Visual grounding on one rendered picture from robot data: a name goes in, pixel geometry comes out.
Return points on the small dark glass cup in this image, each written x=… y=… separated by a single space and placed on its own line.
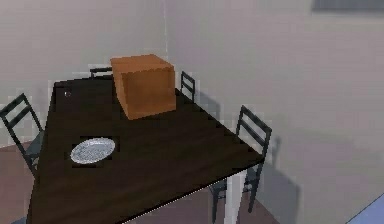
x=67 y=94

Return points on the black slatted dining chair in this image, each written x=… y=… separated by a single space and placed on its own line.
x=187 y=86
x=20 y=126
x=253 y=140
x=100 y=71

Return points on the brown cardboard box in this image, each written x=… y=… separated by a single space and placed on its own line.
x=146 y=90

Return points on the dark brown dining table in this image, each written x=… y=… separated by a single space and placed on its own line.
x=160 y=156

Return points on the grey framed wall picture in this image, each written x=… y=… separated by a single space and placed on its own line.
x=348 y=5

